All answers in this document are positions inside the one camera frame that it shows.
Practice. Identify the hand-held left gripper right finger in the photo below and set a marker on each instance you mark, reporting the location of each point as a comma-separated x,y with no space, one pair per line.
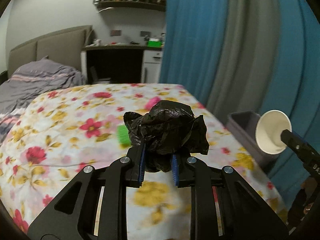
175,170

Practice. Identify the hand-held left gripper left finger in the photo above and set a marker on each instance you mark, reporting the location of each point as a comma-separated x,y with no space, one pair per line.
142,162

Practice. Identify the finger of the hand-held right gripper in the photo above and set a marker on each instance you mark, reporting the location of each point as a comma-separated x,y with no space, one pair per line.
295,142

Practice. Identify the green grid paper cup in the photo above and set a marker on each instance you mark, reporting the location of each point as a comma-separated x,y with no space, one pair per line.
270,130

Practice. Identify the black plastic bag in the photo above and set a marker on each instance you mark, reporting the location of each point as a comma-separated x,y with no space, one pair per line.
167,127

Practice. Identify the grey trash bin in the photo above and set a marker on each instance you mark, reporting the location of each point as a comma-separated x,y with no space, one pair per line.
245,130

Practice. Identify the green corrugated sheet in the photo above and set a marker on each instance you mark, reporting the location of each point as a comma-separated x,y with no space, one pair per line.
122,135

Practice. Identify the small pink plastic bag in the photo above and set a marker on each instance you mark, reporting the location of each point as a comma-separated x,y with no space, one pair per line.
152,102

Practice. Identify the floral tablecloth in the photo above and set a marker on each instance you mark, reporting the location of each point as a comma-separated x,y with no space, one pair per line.
75,155

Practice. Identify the dark chair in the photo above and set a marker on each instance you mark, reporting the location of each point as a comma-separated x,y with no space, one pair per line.
96,76

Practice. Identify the white drawer cabinet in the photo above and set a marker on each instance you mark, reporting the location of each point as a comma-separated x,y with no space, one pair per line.
152,65

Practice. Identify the grey curtain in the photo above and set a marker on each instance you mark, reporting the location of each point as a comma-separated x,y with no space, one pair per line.
240,55

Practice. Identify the dark desk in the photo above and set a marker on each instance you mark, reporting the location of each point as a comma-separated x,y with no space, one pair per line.
112,47

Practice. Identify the green box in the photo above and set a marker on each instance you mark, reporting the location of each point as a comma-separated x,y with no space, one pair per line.
155,43

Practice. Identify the blue curtain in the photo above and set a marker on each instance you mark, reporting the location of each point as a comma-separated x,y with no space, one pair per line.
190,42

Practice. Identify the white cups on desk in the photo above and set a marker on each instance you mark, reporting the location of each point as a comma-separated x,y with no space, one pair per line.
97,41

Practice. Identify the grey striped blanket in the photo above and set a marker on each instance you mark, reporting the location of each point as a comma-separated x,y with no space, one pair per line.
37,77

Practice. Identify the grey padded headboard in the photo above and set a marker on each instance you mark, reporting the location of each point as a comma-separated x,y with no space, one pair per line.
60,45

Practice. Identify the wall socket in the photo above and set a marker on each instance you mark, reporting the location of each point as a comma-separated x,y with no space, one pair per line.
115,33
145,33

